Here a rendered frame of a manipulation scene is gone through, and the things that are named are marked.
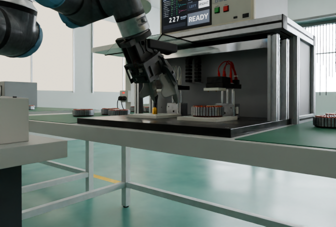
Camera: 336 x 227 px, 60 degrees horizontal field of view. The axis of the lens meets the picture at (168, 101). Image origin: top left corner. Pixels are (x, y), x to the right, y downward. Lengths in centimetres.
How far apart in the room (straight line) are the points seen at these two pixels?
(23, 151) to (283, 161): 52
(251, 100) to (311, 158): 62
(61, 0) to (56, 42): 551
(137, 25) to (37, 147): 35
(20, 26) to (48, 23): 529
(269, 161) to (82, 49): 597
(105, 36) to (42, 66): 167
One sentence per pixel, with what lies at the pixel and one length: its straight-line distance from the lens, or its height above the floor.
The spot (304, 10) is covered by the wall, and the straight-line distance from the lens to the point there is 776.
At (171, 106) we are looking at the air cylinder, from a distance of 125.
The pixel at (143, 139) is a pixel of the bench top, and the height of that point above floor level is 73.
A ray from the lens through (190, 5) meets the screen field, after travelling 126.
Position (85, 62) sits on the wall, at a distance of 644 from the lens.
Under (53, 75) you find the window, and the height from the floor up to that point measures 128.
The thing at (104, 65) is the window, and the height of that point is 159.
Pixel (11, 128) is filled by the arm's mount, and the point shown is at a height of 78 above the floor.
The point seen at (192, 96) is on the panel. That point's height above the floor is 85.
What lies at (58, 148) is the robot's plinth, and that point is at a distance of 70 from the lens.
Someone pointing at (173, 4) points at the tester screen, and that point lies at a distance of 132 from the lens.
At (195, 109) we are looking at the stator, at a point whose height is 81.
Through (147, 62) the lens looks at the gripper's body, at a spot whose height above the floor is 93.
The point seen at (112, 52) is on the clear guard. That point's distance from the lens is 111.
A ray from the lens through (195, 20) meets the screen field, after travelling 123.
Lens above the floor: 84
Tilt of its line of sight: level
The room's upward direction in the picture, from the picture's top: straight up
